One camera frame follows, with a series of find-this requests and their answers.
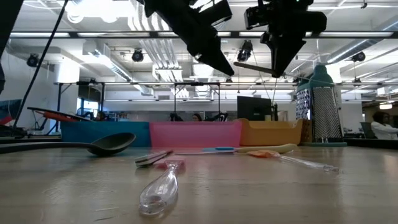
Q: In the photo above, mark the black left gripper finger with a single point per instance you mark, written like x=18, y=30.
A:
x=214, y=60
x=220, y=51

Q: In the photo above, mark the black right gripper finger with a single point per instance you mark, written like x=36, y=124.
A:
x=278, y=56
x=292, y=53

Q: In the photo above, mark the large black spoon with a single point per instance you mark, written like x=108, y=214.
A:
x=112, y=143

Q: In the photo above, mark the black background robot arm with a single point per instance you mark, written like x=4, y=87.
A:
x=175, y=117
x=220, y=117

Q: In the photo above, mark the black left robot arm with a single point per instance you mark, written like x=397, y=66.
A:
x=7, y=25

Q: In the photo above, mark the black computer monitor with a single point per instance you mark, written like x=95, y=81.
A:
x=253, y=109

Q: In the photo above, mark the person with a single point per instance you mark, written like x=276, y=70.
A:
x=384, y=129
x=196, y=117

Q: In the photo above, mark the steel box grater teal top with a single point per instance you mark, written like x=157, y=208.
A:
x=326, y=115

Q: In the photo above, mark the pink plastic bin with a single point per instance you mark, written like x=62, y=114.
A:
x=196, y=133

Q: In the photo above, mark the yellow plastic bin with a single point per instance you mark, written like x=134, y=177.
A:
x=270, y=133

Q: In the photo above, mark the grey office chair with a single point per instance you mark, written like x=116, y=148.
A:
x=368, y=130

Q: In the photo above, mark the blue plastic bin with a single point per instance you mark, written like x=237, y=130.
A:
x=93, y=130

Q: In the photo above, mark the black background stand pole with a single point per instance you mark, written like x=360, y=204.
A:
x=58, y=105

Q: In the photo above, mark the blue background display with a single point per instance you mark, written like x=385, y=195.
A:
x=9, y=109

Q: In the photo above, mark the black ceiling-hung camera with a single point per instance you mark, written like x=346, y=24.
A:
x=358, y=57
x=245, y=51
x=137, y=56
x=32, y=60

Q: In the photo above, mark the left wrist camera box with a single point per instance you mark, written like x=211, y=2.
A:
x=219, y=14

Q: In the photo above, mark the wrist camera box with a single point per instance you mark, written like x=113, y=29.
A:
x=256, y=17
x=219, y=14

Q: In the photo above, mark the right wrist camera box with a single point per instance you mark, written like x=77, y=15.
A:
x=256, y=17

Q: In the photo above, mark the black overhead frame beam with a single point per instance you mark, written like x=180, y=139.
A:
x=74, y=34

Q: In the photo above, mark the black aluminium table rail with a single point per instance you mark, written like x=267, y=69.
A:
x=373, y=143
x=31, y=140

